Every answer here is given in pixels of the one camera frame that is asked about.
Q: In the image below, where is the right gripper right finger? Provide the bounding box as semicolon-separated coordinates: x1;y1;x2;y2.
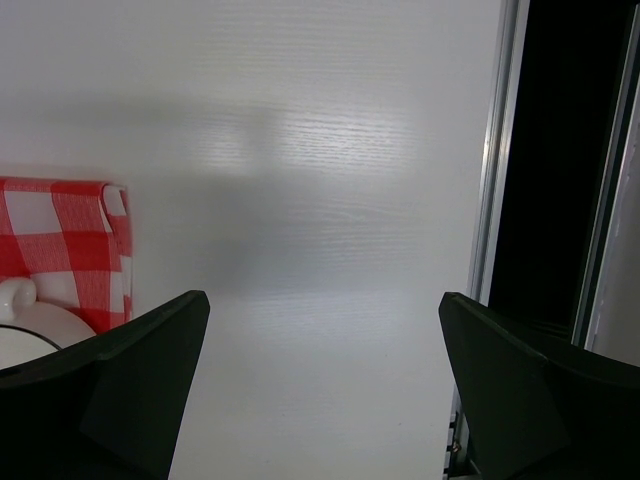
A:
438;292;639;479

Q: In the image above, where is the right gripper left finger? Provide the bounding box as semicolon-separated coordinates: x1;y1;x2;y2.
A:
1;290;210;479

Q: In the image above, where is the red white checkered cloth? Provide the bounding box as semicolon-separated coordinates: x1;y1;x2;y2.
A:
1;177;133;333

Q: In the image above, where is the white two-handled bowl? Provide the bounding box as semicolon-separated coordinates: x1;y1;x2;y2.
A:
1;278;96;369

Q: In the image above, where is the aluminium table frame rail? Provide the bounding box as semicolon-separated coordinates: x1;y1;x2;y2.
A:
445;1;639;479

